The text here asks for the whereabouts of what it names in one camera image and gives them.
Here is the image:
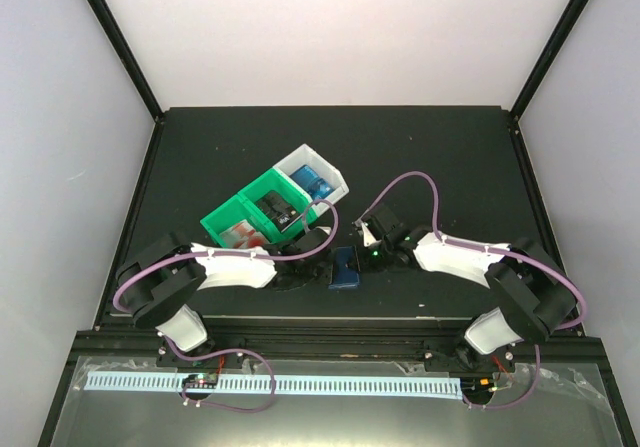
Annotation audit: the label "blue card holder wallet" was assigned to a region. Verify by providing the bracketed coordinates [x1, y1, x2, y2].
[328, 246, 360, 290]

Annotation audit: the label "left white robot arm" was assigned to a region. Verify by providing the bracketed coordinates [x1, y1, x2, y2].
[113, 227, 335, 366]

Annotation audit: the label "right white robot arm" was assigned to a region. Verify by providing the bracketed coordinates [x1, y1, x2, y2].
[355, 204, 578, 370]

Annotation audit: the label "black cards in green bin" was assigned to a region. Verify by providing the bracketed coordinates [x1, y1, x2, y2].
[255, 190, 300, 233]

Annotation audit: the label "orange cards in near bin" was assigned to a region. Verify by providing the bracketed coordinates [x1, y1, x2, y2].
[220, 219, 268, 249]

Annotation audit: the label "blue cards in white bin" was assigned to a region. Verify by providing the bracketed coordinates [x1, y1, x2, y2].
[290, 165, 334, 200]

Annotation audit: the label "middle green plastic bin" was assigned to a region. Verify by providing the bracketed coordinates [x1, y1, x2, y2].
[239, 168, 311, 243]

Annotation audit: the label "green plastic bin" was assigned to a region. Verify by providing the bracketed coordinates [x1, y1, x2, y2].
[239, 168, 311, 243]
[200, 194, 267, 248]

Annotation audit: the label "near green plastic bin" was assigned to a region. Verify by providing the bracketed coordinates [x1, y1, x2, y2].
[200, 194, 267, 248]

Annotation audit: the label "white plastic bin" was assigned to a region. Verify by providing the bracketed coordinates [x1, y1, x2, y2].
[274, 144, 349, 205]

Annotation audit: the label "left controller board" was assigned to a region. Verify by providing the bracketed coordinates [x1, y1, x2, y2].
[181, 373, 219, 390]

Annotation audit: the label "controller board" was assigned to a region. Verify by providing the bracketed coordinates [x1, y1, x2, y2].
[181, 373, 219, 390]
[460, 375, 512, 396]

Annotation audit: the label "right controller board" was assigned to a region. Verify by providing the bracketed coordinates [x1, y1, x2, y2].
[460, 375, 512, 396]

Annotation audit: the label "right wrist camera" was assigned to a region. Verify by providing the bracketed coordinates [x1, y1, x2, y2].
[355, 203, 409, 249]

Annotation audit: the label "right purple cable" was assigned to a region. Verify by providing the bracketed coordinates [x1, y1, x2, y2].
[359, 170, 589, 411]

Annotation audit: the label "white slotted cable duct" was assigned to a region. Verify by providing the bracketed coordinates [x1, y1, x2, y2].
[84, 371, 463, 400]

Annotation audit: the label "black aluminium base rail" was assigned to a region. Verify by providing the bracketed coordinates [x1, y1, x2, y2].
[74, 316, 606, 368]

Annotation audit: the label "right frame post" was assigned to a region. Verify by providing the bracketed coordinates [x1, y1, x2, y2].
[510, 0, 590, 121]

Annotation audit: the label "frame post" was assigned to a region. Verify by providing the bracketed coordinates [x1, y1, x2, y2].
[86, 0, 164, 122]
[510, 0, 590, 121]

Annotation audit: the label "left frame post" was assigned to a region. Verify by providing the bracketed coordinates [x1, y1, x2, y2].
[86, 0, 164, 122]

